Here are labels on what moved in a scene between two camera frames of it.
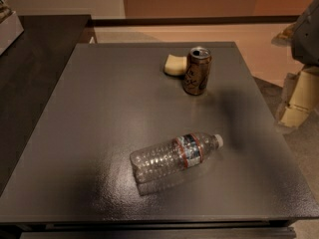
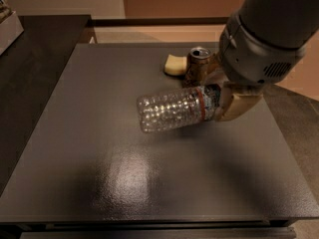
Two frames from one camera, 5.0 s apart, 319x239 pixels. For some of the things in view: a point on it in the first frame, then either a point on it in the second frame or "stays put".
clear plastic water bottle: (179, 153) → (179, 107)
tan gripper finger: (285, 38) → (215, 74)
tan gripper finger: (300, 97) → (236, 98)
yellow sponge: (175, 65) stays put
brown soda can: (197, 71) stays put
